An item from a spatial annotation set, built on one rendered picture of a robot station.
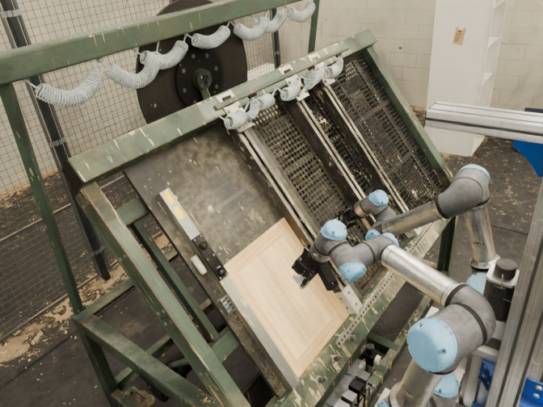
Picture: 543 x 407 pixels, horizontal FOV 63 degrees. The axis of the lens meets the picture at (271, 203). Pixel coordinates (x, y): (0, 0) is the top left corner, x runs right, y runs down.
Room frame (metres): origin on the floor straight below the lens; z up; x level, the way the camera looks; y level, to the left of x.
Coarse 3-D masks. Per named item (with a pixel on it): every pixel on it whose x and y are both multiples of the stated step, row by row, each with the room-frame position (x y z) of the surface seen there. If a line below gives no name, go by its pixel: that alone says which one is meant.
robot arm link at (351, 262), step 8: (336, 248) 1.10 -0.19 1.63; (344, 248) 1.10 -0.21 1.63; (352, 248) 1.11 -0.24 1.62; (360, 248) 1.10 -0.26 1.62; (368, 248) 1.10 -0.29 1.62; (336, 256) 1.09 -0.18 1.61; (344, 256) 1.08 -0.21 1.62; (352, 256) 1.07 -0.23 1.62; (360, 256) 1.08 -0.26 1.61; (368, 256) 1.08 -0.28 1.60; (336, 264) 1.08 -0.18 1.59; (344, 264) 1.06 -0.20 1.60; (352, 264) 1.05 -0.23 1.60; (360, 264) 1.05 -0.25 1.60; (368, 264) 1.08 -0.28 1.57; (344, 272) 1.04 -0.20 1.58; (352, 272) 1.03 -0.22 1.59; (360, 272) 1.03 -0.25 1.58; (352, 280) 1.04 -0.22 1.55
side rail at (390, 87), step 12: (372, 48) 3.04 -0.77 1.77; (372, 60) 2.98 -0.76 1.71; (384, 72) 2.95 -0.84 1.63; (384, 84) 2.92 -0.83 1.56; (396, 96) 2.86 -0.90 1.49; (396, 108) 2.85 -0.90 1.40; (408, 108) 2.85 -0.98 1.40; (396, 120) 2.85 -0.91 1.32; (408, 120) 2.80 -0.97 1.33; (420, 132) 2.75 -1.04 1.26; (420, 144) 2.73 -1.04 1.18; (432, 144) 2.74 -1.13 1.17; (432, 156) 2.67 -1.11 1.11; (444, 168) 2.65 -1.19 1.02; (444, 180) 2.61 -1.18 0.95
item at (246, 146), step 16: (224, 96) 1.97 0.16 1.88; (256, 112) 1.90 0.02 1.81; (224, 128) 1.96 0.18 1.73; (240, 128) 1.89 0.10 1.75; (240, 144) 1.90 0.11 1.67; (256, 160) 1.85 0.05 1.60; (256, 176) 1.85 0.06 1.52; (272, 176) 1.84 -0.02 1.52; (272, 192) 1.80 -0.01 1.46; (288, 208) 1.75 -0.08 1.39; (304, 224) 1.73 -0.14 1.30; (304, 240) 1.69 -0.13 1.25; (336, 272) 1.62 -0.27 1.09; (336, 288) 1.58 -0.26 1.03; (352, 304) 1.53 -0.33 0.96
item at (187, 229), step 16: (176, 224) 1.49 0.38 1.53; (192, 224) 1.50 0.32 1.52; (208, 272) 1.40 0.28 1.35; (224, 288) 1.35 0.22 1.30; (240, 304) 1.33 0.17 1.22; (240, 320) 1.31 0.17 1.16; (256, 320) 1.31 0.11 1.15; (256, 336) 1.26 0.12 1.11; (272, 352) 1.24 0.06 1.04; (288, 368) 1.21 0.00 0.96; (288, 384) 1.17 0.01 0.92
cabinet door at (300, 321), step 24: (264, 240) 1.62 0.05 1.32; (288, 240) 1.68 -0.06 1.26; (240, 264) 1.48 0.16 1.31; (264, 264) 1.54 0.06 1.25; (288, 264) 1.59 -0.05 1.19; (240, 288) 1.40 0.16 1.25; (264, 288) 1.45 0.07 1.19; (288, 288) 1.50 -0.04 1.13; (312, 288) 1.55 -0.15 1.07; (264, 312) 1.37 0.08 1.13; (288, 312) 1.42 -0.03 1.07; (312, 312) 1.47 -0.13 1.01; (336, 312) 1.52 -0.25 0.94; (288, 336) 1.34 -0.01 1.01; (312, 336) 1.38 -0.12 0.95; (288, 360) 1.25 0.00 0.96; (312, 360) 1.30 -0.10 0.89
